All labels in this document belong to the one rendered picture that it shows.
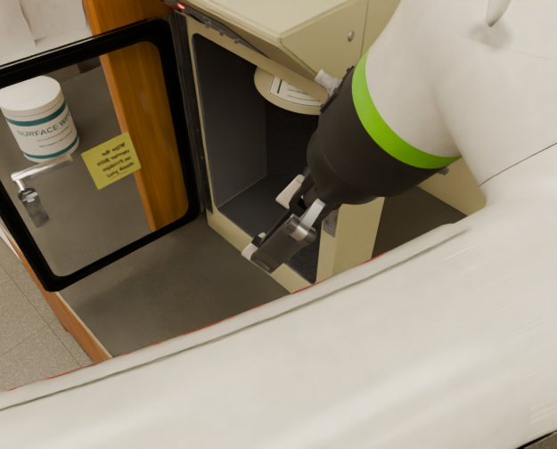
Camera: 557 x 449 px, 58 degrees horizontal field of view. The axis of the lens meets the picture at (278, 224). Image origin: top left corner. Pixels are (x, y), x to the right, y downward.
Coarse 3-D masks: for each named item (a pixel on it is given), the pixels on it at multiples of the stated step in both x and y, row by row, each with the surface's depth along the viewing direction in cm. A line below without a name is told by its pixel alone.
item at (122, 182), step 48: (144, 48) 68; (0, 96) 60; (48, 96) 64; (96, 96) 68; (144, 96) 73; (0, 144) 64; (48, 144) 68; (96, 144) 73; (144, 144) 78; (48, 192) 72; (96, 192) 78; (144, 192) 84; (48, 240) 78; (96, 240) 84
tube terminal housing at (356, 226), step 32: (384, 0) 47; (192, 32) 68; (192, 64) 73; (256, 64) 62; (320, 96) 57; (224, 224) 96; (352, 224) 72; (320, 256) 76; (352, 256) 79; (288, 288) 91
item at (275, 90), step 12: (264, 72) 67; (264, 84) 67; (276, 84) 65; (288, 84) 64; (264, 96) 67; (276, 96) 65; (288, 96) 64; (300, 96) 64; (312, 96) 63; (288, 108) 65; (300, 108) 64; (312, 108) 64
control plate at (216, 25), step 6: (168, 0) 56; (174, 0) 52; (186, 6) 51; (192, 12) 54; (198, 12) 50; (198, 18) 56; (210, 18) 49; (210, 24) 55; (216, 24) 51; (222, 24) 47; (222, 30) 54; (228, 30) 50; (228, 36) 56; (234, 36) 52; (240, 42) 55; (246, 42) 51; (252, 48) 54; (264, 54) 54
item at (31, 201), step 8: (32, 192) 71; (24, 200) 69; (32, 200) 69; (40, 200) 71; (32, 208) 70; (40, 208) 71; (32, 216) 71; (40, 216) 72; (48, 216) 73; (40, 224) 73
